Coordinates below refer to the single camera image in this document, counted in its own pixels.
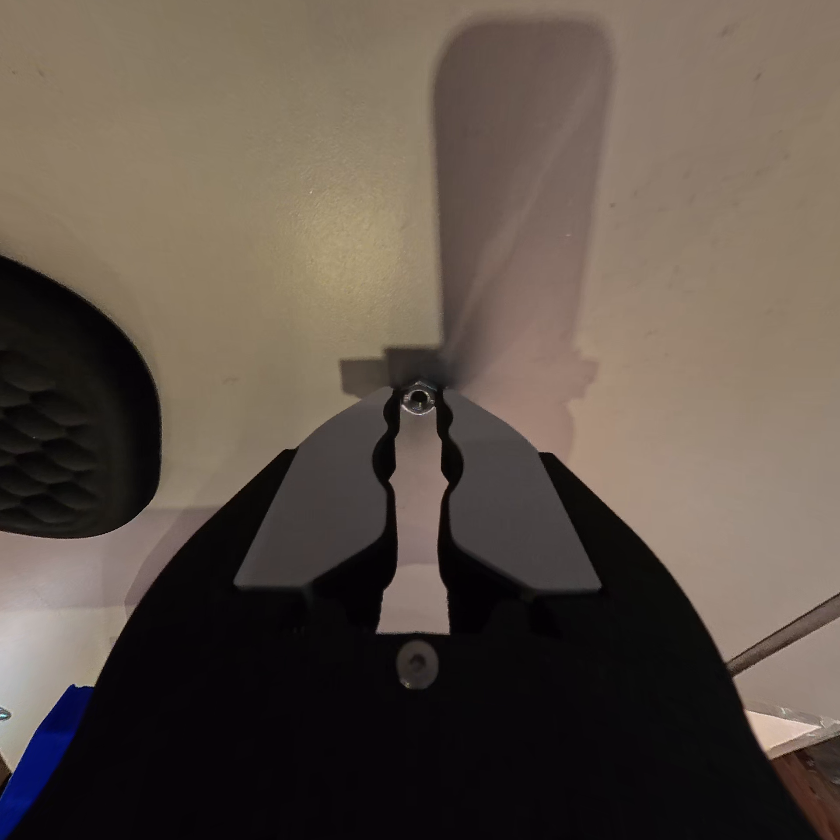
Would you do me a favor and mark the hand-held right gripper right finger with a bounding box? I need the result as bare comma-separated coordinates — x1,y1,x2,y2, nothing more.
433,387,601,598

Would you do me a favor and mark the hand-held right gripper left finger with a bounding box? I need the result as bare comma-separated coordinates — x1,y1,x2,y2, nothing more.
234,387,400,593

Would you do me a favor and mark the steel hex nut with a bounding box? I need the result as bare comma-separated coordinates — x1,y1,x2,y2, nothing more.
399,377,439,417

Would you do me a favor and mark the black textured wrist pad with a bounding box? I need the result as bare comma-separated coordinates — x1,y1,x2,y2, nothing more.
0,255,163,540

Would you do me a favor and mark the paper sheet in plastic sleeve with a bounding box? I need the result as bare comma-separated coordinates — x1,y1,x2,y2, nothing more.
745,699,840,756

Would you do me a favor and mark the blue plastic bin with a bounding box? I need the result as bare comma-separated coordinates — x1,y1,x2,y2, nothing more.
0,682,94,840

